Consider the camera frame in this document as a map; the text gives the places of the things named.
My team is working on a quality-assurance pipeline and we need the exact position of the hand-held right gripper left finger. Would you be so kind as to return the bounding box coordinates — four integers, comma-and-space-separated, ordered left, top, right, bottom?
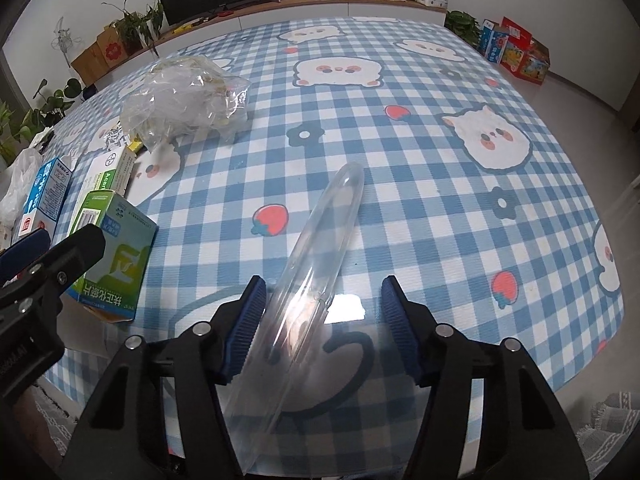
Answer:
59, 275, 268, 480

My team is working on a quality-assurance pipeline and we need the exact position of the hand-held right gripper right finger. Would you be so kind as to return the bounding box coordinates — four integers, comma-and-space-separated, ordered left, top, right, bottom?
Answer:
381, 275, 591, 480

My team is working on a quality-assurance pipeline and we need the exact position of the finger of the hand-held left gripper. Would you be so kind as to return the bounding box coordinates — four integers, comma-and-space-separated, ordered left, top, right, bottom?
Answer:
0, 223, 107, 312
0, 227, 51, 286

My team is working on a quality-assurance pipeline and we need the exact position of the blue white milk carton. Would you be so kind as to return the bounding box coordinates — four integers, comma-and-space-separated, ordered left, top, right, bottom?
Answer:
11, 157, 76, 241

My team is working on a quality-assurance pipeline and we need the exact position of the clear plastic tray lid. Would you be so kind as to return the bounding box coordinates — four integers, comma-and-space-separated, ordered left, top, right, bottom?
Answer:
222, 162, 365, 478

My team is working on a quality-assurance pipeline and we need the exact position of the clear bag of candy wrappers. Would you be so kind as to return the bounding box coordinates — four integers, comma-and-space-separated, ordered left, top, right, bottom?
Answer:
121, 55, 252, 152

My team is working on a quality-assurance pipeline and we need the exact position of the white plastic bag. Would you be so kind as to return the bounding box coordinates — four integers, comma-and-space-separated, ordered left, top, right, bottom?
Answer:
0, 149, 43, 228

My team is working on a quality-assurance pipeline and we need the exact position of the folded paper leaflet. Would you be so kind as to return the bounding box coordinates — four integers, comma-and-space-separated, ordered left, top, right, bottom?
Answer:
102, 127, 128, 153

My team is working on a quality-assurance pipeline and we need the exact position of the blue checkered printed tablecloth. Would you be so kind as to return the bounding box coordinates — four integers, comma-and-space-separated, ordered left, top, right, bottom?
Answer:
37, 16, 626, 478

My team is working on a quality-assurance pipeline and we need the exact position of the green pothos plant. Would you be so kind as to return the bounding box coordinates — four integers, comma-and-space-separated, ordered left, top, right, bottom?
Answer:
0, 77, 86, 166

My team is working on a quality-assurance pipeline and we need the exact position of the brown cardboard box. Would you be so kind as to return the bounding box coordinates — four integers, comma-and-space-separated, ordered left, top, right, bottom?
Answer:
71, 42, 108, 83

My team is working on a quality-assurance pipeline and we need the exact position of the cardboard box with red flower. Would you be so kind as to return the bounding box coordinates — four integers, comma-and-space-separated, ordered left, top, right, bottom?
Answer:
97, 25, 132, 66

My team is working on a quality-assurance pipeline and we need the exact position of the grey patterned rug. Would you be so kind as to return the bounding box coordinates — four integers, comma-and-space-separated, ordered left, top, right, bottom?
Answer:
575, 392, 640, 466

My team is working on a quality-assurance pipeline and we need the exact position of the tall leafy potted plant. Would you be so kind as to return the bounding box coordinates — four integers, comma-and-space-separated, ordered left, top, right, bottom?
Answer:
102, 0, 166, 58

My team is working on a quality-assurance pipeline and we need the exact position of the colourful toy box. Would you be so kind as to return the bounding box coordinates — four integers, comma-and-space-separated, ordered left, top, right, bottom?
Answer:
500, 40, 551, 83

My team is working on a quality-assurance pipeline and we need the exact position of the blue white printed box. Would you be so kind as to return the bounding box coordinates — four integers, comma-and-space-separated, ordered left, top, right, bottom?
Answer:
477, 20, 510, 63

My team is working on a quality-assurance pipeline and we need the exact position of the small green potted plant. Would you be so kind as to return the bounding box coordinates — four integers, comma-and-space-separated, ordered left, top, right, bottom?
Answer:
444, 10, 483, 46

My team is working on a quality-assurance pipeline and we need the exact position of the red printed box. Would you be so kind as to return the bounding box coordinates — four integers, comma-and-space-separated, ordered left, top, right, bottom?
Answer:
500, 16, 533, 51

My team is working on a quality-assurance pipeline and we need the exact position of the long white television cabinet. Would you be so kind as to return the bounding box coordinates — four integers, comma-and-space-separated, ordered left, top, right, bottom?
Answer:
75, 0, 447, 86

